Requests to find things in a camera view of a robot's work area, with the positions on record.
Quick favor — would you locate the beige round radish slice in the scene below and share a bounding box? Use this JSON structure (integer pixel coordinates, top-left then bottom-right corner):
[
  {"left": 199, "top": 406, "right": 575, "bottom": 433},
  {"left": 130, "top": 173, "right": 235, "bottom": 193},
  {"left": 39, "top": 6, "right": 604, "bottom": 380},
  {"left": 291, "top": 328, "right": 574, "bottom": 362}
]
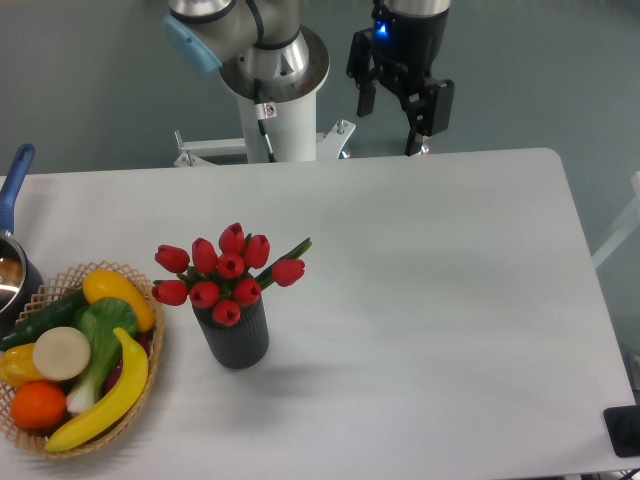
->
[{"left": 32, "top": 327, "right": 91, "bottom": 381}]

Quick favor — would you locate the green bok choy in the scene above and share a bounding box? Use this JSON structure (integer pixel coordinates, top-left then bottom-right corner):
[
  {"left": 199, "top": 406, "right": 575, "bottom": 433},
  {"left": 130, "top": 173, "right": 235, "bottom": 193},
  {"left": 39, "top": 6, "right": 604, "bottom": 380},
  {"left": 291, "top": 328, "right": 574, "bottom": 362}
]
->
[{"left": 67, "top": 297, "right": 138, "bottom": 416}]

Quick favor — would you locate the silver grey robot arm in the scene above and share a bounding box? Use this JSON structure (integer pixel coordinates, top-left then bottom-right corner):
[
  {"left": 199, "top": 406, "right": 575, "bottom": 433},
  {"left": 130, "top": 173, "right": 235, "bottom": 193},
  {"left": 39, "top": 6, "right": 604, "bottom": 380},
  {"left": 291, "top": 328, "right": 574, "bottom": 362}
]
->
[{"left": 163, "top": 1, "right": 455, "bottom": 163}]

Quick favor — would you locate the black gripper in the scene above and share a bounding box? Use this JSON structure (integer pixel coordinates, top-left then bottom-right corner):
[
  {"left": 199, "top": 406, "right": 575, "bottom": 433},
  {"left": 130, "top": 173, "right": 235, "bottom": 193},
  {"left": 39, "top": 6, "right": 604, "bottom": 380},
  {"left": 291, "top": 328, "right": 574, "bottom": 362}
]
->
[{"left": 346, "top": 6, "right": 455, "bottom": 156}]

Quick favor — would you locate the orange fruit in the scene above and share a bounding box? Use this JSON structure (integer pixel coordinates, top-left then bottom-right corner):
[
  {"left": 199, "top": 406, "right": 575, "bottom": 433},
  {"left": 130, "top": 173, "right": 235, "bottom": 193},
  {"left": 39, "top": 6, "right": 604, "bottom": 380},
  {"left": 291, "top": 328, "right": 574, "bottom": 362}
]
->
[{"left": 10, "top": 381, "right": 67, "bottom": 430}]

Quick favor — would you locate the red tulip bouquet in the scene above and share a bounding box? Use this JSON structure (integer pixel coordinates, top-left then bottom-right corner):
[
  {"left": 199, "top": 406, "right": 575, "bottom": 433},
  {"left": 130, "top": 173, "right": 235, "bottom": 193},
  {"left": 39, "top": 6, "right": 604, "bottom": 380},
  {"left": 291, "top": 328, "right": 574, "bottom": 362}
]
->
[{"left": 152, "top": 222, "right": 312, "bottom": 328}]

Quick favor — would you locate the black device at table edge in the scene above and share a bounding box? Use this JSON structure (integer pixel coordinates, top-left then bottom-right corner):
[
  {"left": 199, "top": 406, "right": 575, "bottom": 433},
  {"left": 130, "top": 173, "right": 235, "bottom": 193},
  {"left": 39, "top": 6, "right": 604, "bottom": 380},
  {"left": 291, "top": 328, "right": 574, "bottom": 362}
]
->
[{"left": 603, "top": 405, "right": 639, "bottom": 458}]

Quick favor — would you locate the yellow bell pepper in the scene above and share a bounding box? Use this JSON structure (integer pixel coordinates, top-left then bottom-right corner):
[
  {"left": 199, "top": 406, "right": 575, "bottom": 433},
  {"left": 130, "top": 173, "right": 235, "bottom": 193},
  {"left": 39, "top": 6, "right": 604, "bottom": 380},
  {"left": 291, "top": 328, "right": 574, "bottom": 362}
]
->
[{"left": 1, "top": 343, "right": 45, "bottom": 388}]

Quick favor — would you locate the dark grey ribbed vase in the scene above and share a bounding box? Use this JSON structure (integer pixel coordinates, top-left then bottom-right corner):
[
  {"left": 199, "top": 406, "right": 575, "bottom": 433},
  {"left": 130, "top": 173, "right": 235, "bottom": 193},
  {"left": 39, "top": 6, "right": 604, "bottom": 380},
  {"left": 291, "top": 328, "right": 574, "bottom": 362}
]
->
[{"left": 193, "top": 300, "right": 270, "bottom": 370}]

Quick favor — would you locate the green cucumber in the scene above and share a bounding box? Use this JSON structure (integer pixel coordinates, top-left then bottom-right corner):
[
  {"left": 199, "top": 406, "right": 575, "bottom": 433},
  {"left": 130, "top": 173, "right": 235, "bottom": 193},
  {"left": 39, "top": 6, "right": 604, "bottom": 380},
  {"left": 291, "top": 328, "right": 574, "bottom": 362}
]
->
[{"left": 1, "top": 290, "right": 88, "bottom": 352}]

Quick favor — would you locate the blue handled saucepan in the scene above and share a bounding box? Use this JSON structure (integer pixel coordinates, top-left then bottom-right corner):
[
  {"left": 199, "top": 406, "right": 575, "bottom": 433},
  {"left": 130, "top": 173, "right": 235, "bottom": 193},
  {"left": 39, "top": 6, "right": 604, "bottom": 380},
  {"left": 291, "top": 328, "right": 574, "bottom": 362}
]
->
[{"left": 1, "top": 144, "right": 43, "bottom": 337}]

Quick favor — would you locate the white frame at right edge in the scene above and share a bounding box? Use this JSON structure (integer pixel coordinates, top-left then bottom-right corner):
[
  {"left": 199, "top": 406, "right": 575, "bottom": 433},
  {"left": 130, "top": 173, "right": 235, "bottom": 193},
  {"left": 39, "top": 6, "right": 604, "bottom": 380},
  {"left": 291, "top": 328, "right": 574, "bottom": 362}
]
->
[{"left": 592, "top": 171, "right": 639, "bottom": 269}]

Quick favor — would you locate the yellow banana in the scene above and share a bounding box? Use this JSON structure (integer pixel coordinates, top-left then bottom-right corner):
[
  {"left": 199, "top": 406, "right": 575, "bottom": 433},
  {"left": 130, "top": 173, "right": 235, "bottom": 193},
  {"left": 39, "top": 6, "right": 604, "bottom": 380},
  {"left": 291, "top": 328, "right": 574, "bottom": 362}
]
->
[{"left": 44, "top": 327, "right": 149, "bottom": 453}]

